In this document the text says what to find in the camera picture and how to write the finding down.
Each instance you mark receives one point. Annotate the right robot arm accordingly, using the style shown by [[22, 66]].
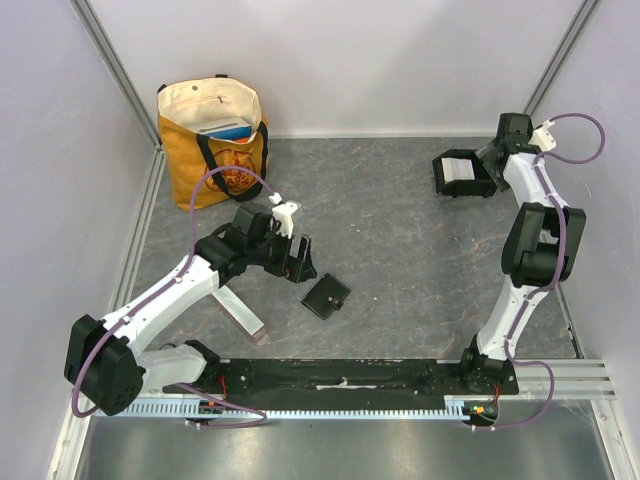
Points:
[[540, 249]]

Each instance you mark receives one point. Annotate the clear acrylic rectangular block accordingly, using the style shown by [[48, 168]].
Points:
[[244, 317]]

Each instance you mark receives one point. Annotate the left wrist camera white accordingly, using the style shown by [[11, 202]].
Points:
[[285, 212]]

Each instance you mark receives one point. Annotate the orange canvas tote bag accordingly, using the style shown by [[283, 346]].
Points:
[[205, 170]]

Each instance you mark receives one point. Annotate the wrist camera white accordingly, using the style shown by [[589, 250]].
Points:
[[542, 137], [285, 212]]

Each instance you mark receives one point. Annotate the blue book in bag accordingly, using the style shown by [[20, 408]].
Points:
[[234, 129]]

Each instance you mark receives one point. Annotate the stack of white cards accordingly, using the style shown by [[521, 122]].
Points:
[[457, 169]]

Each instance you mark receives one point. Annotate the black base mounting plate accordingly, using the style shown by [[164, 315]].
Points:
[[336, 384]]

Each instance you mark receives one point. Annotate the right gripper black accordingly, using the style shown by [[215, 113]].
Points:
[[485, 170]]

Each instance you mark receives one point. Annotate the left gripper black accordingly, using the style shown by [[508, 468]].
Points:
[[298, 269]]

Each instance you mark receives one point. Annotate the black leather card holder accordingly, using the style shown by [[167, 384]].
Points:
[[326, 296]]

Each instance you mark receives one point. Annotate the slotted cable duct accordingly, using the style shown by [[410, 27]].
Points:
[[191, 407]]

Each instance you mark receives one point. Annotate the black plastic card bin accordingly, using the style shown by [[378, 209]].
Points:
[[482, 186]]

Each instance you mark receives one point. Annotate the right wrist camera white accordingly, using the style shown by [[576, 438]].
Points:
[[542, 137]]

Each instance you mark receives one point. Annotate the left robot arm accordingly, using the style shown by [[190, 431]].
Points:
[[108, 360]]

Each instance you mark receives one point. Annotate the aluminium frame rail front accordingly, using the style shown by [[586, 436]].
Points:
[[565, 375]]

